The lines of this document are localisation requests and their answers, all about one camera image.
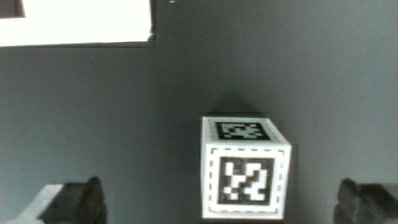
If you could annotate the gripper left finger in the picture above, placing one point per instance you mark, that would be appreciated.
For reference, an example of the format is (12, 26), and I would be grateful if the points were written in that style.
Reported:
(69, 204)

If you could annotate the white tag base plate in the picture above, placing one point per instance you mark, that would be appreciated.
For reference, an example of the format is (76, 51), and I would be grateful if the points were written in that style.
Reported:
(56, 22)

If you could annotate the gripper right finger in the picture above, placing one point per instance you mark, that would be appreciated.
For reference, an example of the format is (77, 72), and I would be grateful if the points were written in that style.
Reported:
(367, 203)

